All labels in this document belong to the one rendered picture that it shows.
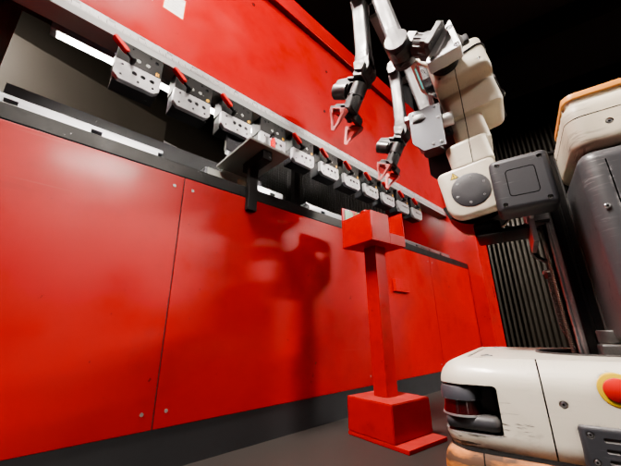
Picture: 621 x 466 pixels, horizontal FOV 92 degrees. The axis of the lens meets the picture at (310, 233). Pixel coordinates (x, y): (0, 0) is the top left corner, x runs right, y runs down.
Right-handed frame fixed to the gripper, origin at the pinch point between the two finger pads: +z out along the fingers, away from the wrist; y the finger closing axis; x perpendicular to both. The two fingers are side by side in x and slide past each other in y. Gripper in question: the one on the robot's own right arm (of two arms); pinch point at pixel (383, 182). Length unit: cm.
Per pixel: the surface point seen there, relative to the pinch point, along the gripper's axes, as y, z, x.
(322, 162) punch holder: -3.6, -6.2, -42.9
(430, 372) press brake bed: -74, 83, 33
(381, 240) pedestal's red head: 18.5, 28.5, 17.6
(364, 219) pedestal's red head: 22.2, 23.0, 9.7
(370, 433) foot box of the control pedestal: 21, 89, 39
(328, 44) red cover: -11, -90, -82
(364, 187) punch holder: -41, -8, -34
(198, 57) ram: 68, -17, -68
